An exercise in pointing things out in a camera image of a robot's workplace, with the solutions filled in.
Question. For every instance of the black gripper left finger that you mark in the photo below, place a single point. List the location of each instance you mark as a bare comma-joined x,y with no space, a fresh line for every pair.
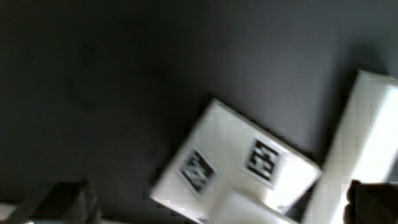
59,204

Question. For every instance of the white foam wall frame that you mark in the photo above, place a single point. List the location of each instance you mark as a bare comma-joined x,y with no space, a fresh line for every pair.
365,146

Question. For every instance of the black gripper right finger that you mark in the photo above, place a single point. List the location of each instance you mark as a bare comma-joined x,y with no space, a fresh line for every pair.
372,207

